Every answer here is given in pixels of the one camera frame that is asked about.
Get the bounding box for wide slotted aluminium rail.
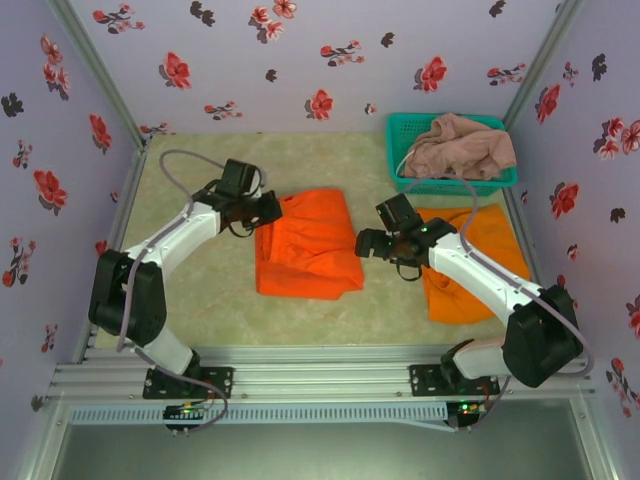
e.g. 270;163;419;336
47;344;599;401

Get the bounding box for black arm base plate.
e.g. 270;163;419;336
143;366;235;400
408;364;501;399

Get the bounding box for aluminium side rail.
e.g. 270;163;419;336
74;142;151;364
502;187;569;359

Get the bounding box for controller circuit board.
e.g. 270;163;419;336
446;399;489;434
163;402;214;437

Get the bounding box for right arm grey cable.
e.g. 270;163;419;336
399;172;595;434

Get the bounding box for aluminium lower frame bar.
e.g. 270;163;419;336
569;394;626;480
14;394;76;480

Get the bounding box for light orange shorts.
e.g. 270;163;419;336
414;202;532;325

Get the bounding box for aluminium corner post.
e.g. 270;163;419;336
499;0;587;132
45;0;152;151

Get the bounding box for dusty pink shorts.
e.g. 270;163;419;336
397;112;517;181

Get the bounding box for teal plastic basket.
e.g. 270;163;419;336
385;112;519;195

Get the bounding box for red-orange shorts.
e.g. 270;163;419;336
254;187;365;301

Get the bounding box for white slotted cable duct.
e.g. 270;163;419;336
67;403;449;432

